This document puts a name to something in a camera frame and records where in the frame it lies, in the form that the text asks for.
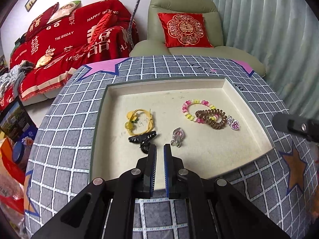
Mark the small black picture frame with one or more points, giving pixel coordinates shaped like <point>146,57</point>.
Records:
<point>31,2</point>

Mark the grey-green shallow tray box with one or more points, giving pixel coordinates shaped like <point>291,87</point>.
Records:
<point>194,151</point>

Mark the blue lidded jar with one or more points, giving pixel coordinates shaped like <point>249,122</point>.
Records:
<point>21,153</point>

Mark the box with landscape print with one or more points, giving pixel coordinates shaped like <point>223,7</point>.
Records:
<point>15,118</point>

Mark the red embroidered cushion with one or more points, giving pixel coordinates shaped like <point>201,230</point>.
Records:
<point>185,29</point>

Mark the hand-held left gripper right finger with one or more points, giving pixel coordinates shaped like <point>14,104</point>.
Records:
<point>166,174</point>

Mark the pale green curtain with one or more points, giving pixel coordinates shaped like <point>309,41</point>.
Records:
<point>261,42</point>

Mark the red printed pillow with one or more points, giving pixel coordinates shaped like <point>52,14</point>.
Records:
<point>41,22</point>

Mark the yellow plush item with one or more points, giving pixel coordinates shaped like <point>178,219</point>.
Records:
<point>43,61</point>

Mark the black hair claw clip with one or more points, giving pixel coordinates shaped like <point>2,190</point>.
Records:
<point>139,138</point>

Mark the grey checked star tablecloth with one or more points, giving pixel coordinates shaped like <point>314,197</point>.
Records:
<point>64,129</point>

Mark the pink heart pendant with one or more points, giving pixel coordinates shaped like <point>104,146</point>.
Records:
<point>234,125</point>

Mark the red ruffled pillow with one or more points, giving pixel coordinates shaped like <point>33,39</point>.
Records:
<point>102,27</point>

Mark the red covered sofa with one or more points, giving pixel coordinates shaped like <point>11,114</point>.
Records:
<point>67,42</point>

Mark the orange and red plastic bag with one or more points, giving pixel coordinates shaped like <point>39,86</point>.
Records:
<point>10,179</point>

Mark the silver rhinestone brooch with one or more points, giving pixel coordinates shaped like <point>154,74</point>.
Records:
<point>177,137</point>

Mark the green armchair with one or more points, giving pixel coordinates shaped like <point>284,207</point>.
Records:
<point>174,2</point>

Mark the cream patterned pillow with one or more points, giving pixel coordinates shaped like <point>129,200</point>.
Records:
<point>63,11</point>

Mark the pile of grey-blue clothes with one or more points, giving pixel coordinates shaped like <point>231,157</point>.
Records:
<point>12,77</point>

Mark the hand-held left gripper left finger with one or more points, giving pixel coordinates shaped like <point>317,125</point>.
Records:
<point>152,174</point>

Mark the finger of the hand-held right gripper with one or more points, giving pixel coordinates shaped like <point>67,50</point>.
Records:
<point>291,124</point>

